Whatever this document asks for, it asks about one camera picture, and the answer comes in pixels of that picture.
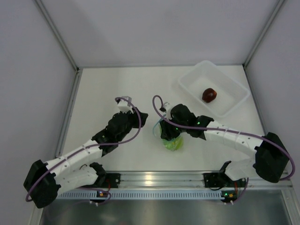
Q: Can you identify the aluminium frame post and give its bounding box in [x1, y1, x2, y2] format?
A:
[243, 0, 287, 69]
[33, 0, 79, 73]

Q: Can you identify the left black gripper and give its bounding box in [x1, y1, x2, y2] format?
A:
[117, 107, 148, 142]

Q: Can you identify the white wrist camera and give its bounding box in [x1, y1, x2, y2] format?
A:
[115, 96, 133, 113]
[159, 102, 173, 116]

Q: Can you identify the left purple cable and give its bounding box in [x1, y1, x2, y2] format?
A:
[25, 97, 142, 202]

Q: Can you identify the red fake apple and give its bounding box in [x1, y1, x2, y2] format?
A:
[202, 88, 217, 103]

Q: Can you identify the clear zip top bag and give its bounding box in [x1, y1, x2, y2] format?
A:
[152, 119, 182, 144]

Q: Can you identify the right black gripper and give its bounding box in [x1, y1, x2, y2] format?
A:
[160, 114, 188, 141]

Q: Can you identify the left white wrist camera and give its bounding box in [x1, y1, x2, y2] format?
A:
[115, 96, 133, 113]

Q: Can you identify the clear plastic bin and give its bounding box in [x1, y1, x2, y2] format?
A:
[178, 60, 250, 118]

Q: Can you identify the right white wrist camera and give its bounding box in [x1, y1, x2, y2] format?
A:
[159, 102, 173, 116]

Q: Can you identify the aluminium mounting rail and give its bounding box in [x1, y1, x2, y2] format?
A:
[63, 170, 293, 189]

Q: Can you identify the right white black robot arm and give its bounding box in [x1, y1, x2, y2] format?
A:
[160, 103, 289, 186]

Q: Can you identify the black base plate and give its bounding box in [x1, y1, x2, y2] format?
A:
[203, 172, 247, 189]
[93, 173, 121, 189]

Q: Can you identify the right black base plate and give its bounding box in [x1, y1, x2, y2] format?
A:
[203, 172, 247, 189]

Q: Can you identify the left aluminium frame post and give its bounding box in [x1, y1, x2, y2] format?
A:
[33, 0, 79, 73]

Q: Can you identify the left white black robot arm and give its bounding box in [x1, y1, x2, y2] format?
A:
[23, 109, 149, 209]

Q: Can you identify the purple cable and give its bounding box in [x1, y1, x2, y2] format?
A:
[25, 97, 142, 202]
[152, 95, 295, 201]

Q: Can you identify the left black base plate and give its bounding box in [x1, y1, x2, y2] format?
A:
[93, 173, 121, 189]

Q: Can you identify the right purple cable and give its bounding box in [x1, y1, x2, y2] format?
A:
[152, 95, 295, 201]

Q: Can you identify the green fake food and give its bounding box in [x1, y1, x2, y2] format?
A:
[162, 135, 184, 151]

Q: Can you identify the white slotted cable duct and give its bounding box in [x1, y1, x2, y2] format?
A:
[57, 189, 235, 200]

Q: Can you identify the right aluminium frame post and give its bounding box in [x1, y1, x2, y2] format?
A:
[243, 0, 287, 69]

